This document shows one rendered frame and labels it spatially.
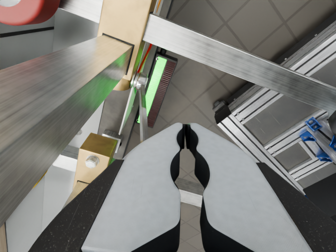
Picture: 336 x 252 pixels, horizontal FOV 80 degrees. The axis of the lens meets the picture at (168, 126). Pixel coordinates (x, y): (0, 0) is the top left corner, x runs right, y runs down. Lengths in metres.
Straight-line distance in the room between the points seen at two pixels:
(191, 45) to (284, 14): 0.99
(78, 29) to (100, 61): 0.38
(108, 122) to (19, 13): 0.31
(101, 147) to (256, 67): 0.26
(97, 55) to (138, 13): 0.09
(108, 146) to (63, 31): 0.31
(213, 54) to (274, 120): 0.90
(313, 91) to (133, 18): 0.24
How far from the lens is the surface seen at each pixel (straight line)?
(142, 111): 0.24
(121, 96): 0.47
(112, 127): 0.51
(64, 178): 0.81
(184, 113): 1.25
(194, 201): 0.41
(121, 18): 0.26
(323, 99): 0.34
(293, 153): 1.31
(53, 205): 0.94
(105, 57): 0.18
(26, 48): 0.50
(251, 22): 1.18
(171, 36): 0.26
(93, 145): 0.36
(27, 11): 0.25
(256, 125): 1.12
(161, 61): 0.43
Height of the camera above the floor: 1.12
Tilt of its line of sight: 60 degrees down
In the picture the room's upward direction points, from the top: 175 degrees counter-clockwise
